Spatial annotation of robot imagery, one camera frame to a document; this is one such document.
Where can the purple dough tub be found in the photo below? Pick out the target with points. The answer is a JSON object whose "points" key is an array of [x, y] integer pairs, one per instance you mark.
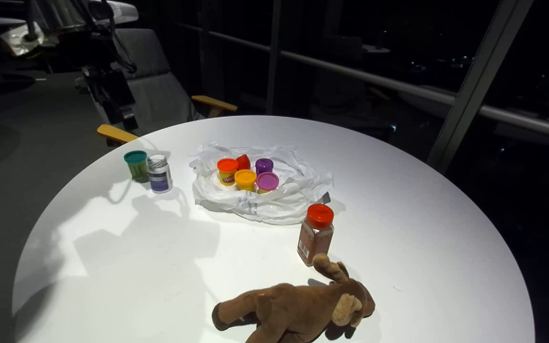
{"points": [[263, 166]]}

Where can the pink lid dough tub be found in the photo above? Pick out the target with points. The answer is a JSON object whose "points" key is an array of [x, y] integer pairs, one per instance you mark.
{"points": [[267, 182]]}

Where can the red-orange lid dough tub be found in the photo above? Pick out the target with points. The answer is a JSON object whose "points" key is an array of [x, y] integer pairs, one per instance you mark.
{"points": [[227, 170]]}

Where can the white crumpled plastic bag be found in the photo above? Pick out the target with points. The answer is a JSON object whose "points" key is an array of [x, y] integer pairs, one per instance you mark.
{"points": [[286, 197]]}

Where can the red lid spice jar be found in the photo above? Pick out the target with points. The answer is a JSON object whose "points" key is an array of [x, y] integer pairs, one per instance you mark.
{"points": [[315, 231]]}

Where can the teal lid dough tub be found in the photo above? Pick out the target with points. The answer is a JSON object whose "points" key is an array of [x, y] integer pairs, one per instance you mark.
{"points": [[138, 165]]}

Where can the brown plush moose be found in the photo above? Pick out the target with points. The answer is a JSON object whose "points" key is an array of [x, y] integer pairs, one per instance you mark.
{"points": [[286, 311]]}

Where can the grey office chair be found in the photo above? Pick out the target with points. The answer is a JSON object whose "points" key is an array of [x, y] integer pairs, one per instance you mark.
{"points": [[153, 83]]}

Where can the grey window post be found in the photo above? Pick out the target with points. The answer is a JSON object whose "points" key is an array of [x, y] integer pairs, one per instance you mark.
{"points": [[477, 83], [275, 50]]}

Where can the grey window rail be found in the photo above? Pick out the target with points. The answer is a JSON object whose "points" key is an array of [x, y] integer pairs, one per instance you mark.
{"points": [[376, 79]]}

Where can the black camera tripod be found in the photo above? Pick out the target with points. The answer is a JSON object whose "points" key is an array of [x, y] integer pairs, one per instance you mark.
{"points": [[113, 88]]}

